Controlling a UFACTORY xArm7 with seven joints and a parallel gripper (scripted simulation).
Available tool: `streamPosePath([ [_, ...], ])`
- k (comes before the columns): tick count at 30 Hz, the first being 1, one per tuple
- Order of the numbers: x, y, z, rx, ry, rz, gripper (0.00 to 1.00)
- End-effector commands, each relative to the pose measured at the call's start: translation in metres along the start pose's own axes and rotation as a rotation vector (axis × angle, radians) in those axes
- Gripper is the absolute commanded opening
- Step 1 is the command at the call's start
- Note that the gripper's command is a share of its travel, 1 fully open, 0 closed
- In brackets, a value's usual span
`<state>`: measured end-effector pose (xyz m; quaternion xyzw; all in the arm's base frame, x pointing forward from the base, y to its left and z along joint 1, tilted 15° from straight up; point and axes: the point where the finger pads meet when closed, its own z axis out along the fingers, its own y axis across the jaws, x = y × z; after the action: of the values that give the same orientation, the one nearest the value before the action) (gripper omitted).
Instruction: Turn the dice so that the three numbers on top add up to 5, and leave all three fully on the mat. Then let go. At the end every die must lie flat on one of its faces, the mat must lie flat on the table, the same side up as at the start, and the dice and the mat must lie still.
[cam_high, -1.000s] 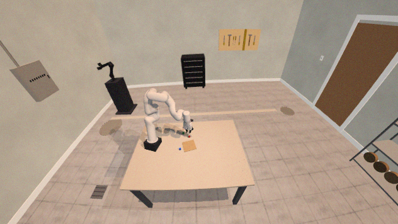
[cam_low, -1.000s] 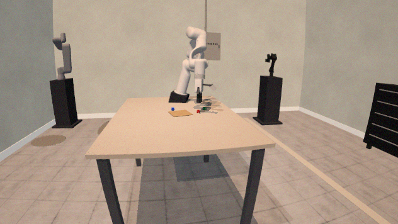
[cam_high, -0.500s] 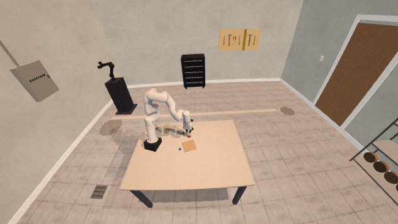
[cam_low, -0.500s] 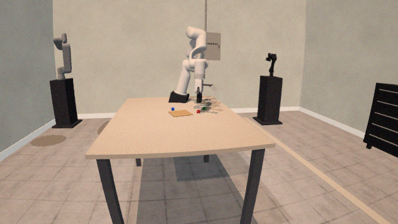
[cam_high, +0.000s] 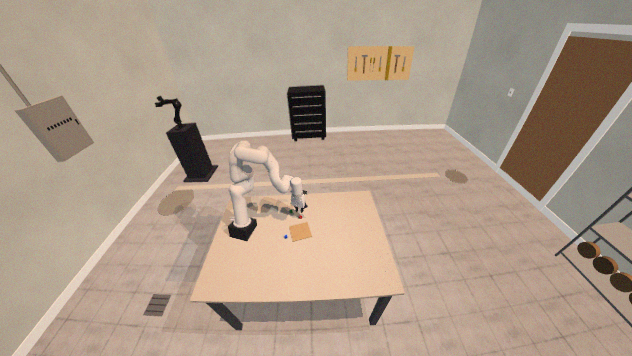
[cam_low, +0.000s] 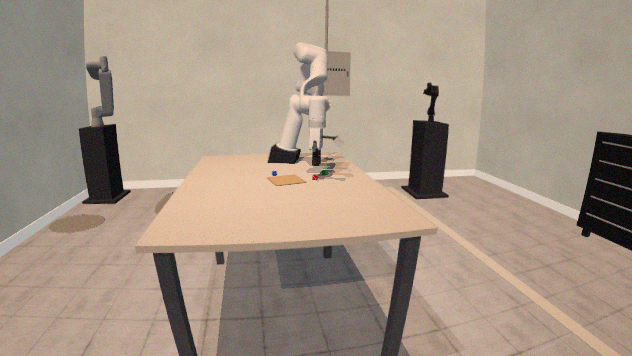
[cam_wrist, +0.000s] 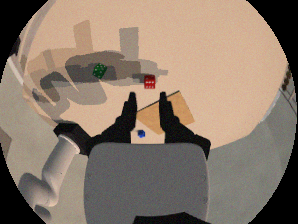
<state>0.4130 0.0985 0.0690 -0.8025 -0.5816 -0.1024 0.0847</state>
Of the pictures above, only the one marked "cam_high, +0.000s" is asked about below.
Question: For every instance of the tan mat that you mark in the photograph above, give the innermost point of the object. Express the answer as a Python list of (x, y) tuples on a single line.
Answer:
[(300, 231)]

